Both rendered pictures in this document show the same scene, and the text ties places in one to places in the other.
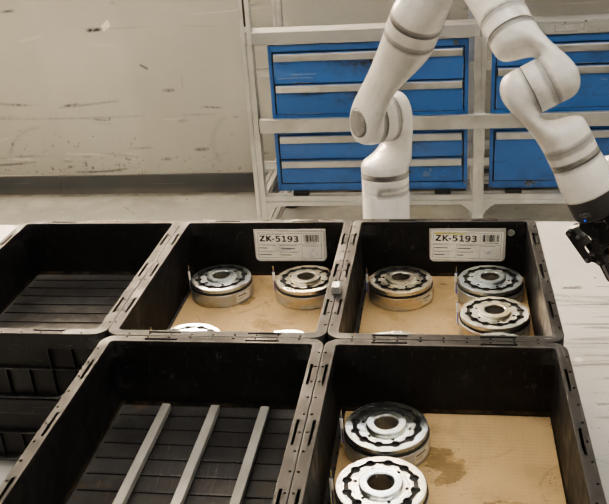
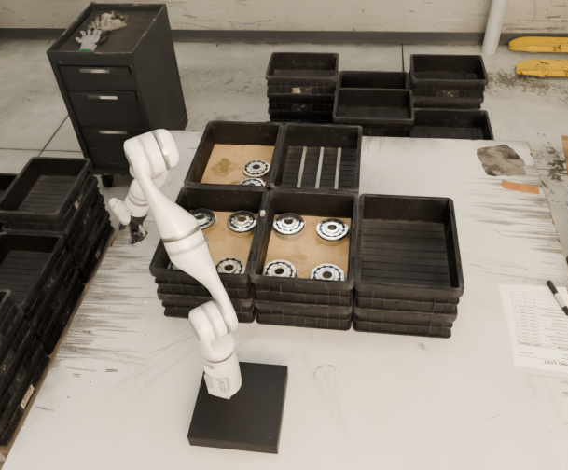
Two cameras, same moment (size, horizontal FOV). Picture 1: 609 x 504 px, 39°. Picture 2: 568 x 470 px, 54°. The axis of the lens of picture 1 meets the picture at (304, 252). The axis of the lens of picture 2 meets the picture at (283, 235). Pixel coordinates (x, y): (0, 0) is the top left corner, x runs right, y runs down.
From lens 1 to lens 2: 2.51 m
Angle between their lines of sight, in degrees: 112
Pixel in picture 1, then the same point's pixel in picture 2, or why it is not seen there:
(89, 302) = (403, 280)
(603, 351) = (131, 307)
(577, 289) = (109, 367)
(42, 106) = not seen: outside the picture
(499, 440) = not seen: hidden behind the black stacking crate
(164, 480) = (325, 183)
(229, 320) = (319, 260)
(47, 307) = (425, 276)
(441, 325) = (215, 252)
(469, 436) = not seen: hidden behind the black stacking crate
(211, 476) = (311, 184)
